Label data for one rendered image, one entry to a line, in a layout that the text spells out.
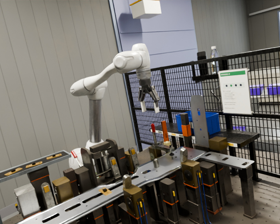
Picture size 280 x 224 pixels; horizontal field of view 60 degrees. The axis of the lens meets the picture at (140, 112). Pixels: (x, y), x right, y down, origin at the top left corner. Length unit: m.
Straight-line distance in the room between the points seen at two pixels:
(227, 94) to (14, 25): 2.97
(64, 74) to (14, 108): 0.89
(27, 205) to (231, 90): 1.39
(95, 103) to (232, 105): 1.02
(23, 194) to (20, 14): 2.99
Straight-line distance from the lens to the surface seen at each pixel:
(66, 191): 1.34
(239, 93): 1.74
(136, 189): 1.15
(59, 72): 3.93
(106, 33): 4.53
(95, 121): 2.00
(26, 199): 1.30
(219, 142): 1.55
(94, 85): 1.72
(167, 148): 1.49
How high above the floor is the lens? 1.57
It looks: 10 degrees down
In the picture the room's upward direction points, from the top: 10 degrees counter-clockwise
